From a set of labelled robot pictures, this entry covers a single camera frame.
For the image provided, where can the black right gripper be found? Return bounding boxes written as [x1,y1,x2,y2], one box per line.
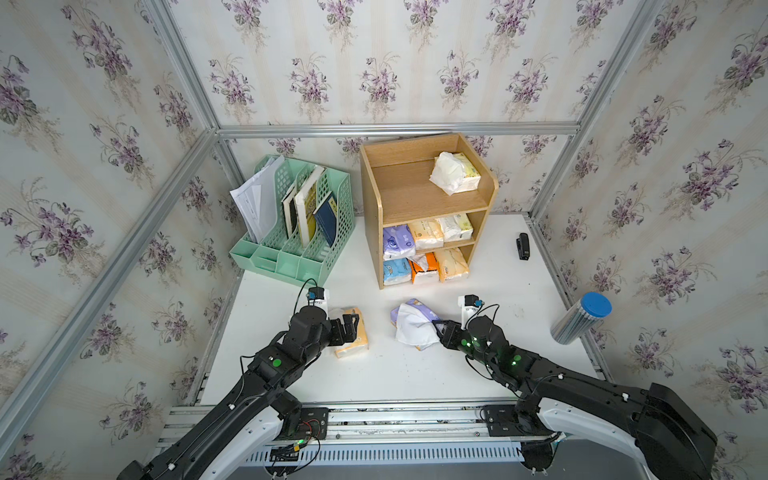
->
[428,318,496,373]

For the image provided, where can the orange yellow tissue pack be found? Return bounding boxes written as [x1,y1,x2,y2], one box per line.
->
[330,307,369,359]

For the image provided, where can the purple white tissue pack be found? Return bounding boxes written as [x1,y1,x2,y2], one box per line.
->
[390,298,440,350]

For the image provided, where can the beige tissue pack shelf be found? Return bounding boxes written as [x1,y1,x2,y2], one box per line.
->
[407,219,444,251]
[434,248,470,283]

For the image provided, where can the purple wet wipes pack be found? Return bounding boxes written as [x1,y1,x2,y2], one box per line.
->
[382,225,416,261]

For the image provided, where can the green yellow tissue pack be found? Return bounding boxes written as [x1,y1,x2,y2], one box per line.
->
[429,152,481,196]

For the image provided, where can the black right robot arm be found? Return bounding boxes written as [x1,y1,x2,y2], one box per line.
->
[435,316,717,479]

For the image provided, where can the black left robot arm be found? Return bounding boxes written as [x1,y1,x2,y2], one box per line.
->
[118,305,360,479]

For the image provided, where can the orange white tissue pack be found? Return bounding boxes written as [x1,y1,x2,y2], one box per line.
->
[408,253,439,285]

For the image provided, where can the beige tissue pack bottom shelf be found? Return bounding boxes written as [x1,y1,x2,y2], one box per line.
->
[434,248,470,283]

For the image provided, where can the blue tissue pack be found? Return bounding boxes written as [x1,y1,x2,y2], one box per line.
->
[382,258,412,286]

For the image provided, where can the white green tissue pack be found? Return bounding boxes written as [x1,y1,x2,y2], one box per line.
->
[437,213,474,243]

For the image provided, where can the wooden three-tier shelf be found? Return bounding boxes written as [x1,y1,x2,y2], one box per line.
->
[360,133,499,289]

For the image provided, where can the green plastic file organizer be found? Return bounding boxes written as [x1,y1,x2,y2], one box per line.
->
[230,155,355,285]

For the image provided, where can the dark blue book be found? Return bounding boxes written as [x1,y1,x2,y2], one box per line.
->
[314,192,338,247]

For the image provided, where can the small black stapler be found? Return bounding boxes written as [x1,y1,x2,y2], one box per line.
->
[516,233,531,261]

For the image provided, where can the white cover book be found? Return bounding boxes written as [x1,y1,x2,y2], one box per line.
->
[281,183,297,238]

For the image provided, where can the yellow cover book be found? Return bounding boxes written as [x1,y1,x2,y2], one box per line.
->
[294,165,325,248]

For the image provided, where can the blue-capped straw tube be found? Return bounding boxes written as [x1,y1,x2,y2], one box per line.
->
[550,292,613,345]

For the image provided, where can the white paper stack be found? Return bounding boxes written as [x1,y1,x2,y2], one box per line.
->
[230,155,285,244]

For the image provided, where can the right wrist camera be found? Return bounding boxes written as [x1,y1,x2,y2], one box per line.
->
[458,294,484,329]

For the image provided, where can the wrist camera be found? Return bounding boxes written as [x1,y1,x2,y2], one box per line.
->
[307,286,328,319]
[458,294,484,329]

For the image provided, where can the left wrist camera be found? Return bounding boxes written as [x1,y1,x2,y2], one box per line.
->
[307,286,328,319]

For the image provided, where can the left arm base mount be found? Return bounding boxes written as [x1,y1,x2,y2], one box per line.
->
[275,407,330,441]

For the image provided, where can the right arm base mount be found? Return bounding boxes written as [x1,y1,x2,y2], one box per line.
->
[479,403,562,439]

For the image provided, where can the aluminium rail frame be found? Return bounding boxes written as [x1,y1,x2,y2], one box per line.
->
[141,398,679,480]

